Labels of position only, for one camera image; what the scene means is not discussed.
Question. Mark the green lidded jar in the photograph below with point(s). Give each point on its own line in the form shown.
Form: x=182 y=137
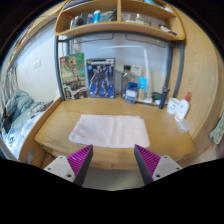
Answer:
x=156 y=96

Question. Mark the small blue box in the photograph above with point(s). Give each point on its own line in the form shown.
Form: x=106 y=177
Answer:
x=131 y=93

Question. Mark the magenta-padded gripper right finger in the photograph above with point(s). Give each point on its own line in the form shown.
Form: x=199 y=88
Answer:
x=165 y=166

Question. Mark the white wall switch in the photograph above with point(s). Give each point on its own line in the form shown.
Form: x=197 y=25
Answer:
x=37 y=63

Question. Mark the clear plastic container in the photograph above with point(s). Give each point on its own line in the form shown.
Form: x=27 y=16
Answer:
x=184 y=126

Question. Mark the green tree figure toy box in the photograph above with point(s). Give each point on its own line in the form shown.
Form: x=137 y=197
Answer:
x=72 y=76

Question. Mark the wooden shelf unit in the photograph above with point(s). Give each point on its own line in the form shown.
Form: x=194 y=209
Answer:
x=116 y=27

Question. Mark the white bottle with red cap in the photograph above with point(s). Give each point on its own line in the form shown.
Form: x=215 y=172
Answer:
x=182 y=109

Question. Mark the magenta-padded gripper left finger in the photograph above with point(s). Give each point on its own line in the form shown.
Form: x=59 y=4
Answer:
x=60 y=165

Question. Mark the pale pink towel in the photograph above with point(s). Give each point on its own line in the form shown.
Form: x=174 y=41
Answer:
x=110 y=130

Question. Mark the blue robot model kit box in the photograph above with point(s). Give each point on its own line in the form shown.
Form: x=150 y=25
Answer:
x=100 y=78

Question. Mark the bed with teal bedding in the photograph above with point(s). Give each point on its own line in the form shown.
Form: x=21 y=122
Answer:
x=18 y=110

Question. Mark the clear bottle with dark cap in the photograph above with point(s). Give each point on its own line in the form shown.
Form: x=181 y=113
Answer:
x=125 y=81

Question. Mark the black cylindrical bottle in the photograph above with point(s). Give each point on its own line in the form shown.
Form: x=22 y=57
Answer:
x=163 y=98

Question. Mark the patterned hanging cloth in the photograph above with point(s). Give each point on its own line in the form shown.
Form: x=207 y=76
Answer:
x=218 y=131

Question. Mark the white mug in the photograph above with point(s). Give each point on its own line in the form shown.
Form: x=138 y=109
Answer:
x=172 y=106

